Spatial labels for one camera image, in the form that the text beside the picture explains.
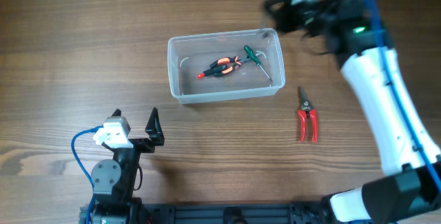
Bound green handled screwdriver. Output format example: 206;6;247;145
244;45;272;81

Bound red black screwdriver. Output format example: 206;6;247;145
196;68;215;79

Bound red handled wire stripper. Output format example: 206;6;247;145
298;86;318;143

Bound orange black needle-nose pliers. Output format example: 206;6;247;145
203;56;249;77

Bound silver combination wrench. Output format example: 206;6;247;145
259;9;270;39

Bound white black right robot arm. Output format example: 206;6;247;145
263;0;440;223

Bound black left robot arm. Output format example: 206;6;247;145
83;108;165;224

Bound clear plastic container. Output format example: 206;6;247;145
167;28;285;104

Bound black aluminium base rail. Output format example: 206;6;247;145
79;201;331;224

